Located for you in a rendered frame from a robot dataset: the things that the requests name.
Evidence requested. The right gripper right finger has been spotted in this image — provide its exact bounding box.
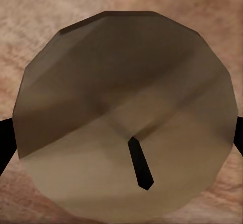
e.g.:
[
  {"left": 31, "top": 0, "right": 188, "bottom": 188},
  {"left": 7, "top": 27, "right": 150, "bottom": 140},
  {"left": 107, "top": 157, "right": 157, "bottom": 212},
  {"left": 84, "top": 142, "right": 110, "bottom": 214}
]
[{"left": 233, "top": 117, "right": 243, "bottom": 155}]

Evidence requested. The pillar candle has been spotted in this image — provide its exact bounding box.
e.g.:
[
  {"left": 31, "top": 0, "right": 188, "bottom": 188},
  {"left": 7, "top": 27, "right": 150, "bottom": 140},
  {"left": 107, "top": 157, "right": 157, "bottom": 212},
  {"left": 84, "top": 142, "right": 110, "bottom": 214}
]
[{"left": 12, "top": 10, "right": 238, "bottom": 224}]

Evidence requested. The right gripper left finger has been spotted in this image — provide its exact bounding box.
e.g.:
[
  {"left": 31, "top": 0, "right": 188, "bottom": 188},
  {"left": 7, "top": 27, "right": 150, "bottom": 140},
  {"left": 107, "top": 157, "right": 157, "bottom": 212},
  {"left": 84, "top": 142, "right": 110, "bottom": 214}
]
[{"left": 0, "top": 118, "right": 17, "bottom": 176}]

